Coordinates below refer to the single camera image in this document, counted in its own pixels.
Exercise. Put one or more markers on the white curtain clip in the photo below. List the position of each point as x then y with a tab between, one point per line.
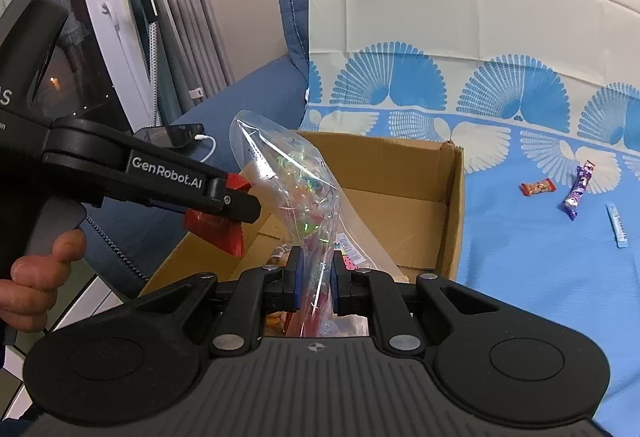
195	93

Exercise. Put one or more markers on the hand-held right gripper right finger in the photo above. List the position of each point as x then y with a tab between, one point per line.
338	289

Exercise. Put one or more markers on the glass door white frame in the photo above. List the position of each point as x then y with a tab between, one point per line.
85	67

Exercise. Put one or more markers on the brown cardboard box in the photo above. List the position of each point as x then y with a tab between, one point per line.
400	217

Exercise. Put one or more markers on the red chocolate bar packet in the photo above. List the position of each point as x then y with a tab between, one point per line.
217	232

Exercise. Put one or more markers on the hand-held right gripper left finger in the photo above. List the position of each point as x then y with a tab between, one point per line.
296	282

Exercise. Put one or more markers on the blue sofa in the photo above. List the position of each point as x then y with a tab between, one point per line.
250	92

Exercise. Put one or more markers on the small orange wrapped candy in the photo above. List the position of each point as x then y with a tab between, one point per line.
537	188

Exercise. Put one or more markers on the clear bag of foil candies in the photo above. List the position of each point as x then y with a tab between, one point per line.
295	177

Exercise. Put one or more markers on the blue stick sachet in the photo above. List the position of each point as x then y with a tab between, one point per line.
617	226

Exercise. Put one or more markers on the person's left hand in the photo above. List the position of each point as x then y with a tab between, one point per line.
35	292

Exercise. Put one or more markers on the grey curtain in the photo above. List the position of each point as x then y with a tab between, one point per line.
200	27

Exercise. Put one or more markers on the black smartphone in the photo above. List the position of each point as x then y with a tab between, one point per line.
170	135

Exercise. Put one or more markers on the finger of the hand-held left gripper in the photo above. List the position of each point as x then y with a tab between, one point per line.
240	206

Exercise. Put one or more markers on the purple wrapped candy bar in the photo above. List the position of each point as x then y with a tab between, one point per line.
579	189

